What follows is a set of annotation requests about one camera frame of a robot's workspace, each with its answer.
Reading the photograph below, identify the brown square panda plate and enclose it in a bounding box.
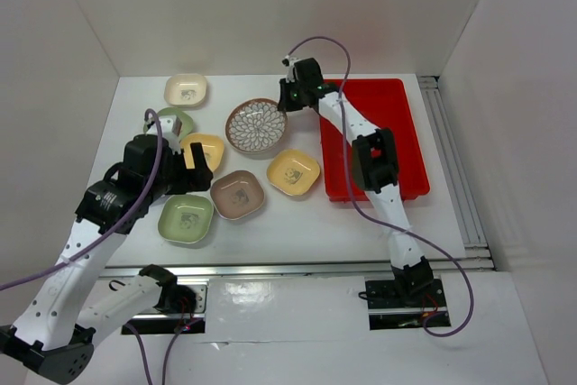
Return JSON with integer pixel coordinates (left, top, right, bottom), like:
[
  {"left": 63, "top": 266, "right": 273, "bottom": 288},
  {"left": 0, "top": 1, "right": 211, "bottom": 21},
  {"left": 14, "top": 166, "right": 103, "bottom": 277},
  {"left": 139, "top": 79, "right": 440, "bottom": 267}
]
[{"left": 210, "top": 170, "right": 265, "bottom": 220}]

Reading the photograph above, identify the round floral brown-rimmed plate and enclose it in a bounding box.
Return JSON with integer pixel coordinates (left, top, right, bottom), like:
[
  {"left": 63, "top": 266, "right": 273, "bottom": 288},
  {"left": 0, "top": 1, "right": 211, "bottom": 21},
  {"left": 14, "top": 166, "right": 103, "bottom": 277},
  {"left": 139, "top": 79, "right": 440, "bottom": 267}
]
[{"left": 224, "top": 98, "right": 288, "bottom": 154}]

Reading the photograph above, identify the yellow square panda plate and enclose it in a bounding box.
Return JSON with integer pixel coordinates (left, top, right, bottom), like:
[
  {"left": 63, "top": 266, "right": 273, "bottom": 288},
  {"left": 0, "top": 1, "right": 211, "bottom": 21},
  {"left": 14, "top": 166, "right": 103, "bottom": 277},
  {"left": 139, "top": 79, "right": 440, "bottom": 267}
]
[
  {"left": 266, "top": 149, "right": 321, "bottom": 197},
  {"left": 180, "top": 133, "right": 224, "bottom": 173}
]

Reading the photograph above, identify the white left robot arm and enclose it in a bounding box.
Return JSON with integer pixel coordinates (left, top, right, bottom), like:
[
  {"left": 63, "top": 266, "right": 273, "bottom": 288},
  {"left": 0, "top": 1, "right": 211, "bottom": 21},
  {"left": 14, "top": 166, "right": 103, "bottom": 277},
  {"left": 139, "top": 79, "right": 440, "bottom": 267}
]
[{"left": 1, "top": 134, "right": 213, "bottom": 384}]

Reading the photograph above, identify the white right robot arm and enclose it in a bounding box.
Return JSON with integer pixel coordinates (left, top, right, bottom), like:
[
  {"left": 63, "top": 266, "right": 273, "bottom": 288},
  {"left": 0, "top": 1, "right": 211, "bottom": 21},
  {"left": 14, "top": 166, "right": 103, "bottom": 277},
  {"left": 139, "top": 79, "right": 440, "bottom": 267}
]
[{"left": 278, "top": 55, "right": 434, "bottom": 306}]

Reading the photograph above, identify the red plastic bin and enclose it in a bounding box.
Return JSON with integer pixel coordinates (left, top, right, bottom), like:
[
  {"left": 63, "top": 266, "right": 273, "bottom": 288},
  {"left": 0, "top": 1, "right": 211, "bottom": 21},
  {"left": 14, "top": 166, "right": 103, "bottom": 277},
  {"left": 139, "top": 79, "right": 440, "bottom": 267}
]
[{"left": 319, "top": 78, "right": 430, "bottom": 202}]

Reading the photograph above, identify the upper green square panda plate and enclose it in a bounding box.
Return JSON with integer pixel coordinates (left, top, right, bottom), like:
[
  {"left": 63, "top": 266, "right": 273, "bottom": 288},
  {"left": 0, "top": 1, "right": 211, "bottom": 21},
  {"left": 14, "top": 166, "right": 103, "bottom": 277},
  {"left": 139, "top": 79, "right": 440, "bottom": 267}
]
[{"left": 157, "top": 107, "right": 195, "bottom": 140}]

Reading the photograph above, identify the green square panda plate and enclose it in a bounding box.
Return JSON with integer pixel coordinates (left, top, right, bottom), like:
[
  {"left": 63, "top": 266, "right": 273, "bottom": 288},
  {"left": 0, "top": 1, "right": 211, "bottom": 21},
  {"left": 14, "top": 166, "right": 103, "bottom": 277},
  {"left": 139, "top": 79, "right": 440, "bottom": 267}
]
[
  {"left": 157, "top": 107, "right": 195, "bottom": 140},
  {"left": 157, "top": 195, "right": 214, "bottom": 245}
]

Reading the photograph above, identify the lower green square panda plate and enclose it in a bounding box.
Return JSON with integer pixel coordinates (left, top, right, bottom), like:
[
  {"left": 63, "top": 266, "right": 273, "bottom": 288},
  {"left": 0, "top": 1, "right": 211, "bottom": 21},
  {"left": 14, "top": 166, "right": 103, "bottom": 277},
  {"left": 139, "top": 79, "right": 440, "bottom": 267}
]
[{"left": 157, "top": 195, "right": 214, "bottom": 245}]

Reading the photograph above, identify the cream square panda plate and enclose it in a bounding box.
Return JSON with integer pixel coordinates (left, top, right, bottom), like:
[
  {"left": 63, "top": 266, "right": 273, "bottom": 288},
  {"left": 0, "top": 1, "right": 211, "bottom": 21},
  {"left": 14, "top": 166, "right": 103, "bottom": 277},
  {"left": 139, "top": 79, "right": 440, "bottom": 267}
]
[{"left": 164, "top": 73, "right": 208, "bottom": 108}]

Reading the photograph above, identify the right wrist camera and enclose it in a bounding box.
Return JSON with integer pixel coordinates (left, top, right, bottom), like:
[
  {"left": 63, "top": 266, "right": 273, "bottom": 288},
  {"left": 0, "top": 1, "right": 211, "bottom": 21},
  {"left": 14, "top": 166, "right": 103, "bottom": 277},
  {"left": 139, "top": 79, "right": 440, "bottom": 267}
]
[{"left": 281, "top": 55, "right": 299, "bottom": 82}]

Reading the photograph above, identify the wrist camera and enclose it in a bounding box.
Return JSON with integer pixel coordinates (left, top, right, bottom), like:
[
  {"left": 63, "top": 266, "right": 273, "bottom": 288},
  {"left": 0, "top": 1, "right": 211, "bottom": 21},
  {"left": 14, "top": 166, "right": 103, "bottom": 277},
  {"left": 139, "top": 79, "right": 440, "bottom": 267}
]
[
  {"left": 281, "top": 55, "right": 299, "bottom": 82},
  {"left": 144, "top": 116, "right": 181, "bottom": 153}
]

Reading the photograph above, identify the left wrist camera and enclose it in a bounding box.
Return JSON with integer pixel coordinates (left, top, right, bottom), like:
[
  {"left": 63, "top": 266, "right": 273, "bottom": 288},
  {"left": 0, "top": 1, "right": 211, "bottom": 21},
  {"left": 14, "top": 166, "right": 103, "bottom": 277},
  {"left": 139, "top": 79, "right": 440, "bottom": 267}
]
[{"left": 144, "top": 116, "right": 181, "bottom": 153}]

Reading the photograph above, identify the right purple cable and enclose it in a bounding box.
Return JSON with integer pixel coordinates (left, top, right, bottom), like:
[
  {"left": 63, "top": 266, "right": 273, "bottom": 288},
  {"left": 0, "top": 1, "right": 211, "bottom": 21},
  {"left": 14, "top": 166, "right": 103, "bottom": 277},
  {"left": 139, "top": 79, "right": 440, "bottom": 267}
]
[{"left": 286, "top": 36, "right": 475, "bottom": 338}]

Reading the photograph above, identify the purple cable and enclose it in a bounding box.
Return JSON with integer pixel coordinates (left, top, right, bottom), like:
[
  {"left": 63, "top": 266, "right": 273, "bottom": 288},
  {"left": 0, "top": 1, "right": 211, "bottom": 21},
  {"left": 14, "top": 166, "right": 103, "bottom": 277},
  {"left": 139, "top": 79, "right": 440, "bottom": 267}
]
[
  {"left": 286, "top": 36, "right": 475, "bottom": 338},
  {"left": 0, "top": 107, "right": 204, "bottom": 385}
]

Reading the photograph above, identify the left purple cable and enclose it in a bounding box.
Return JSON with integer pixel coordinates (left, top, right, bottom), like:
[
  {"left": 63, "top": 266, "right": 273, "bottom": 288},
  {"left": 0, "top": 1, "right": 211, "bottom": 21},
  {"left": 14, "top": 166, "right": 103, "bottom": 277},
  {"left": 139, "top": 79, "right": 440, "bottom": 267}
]
[{"left": 0, "top": 107, "right": 204, "bottom": 385}]

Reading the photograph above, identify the aluminium front rail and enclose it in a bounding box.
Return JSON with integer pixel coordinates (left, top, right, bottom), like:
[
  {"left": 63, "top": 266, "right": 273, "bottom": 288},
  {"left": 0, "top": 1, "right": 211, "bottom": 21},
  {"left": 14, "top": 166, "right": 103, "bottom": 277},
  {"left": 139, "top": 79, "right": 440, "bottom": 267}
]
[{"left": 98, "top": 258, "right": 452, "bottom": 280}]

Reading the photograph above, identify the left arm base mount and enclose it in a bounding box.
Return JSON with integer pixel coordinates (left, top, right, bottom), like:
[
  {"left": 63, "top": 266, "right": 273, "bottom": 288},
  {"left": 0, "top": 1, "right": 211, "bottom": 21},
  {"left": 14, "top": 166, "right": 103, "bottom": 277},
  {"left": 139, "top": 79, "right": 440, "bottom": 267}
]
[{"left": 128, "top": 280, "right": 208, "bottom": 335}]

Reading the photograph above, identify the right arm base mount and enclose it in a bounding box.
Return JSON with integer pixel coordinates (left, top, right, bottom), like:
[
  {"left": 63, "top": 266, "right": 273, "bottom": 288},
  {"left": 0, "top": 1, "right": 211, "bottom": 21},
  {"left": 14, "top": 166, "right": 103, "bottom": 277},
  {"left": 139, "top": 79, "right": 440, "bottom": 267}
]
[{"left": 358, "top": 279, "right": 451, "bottom": 330}]

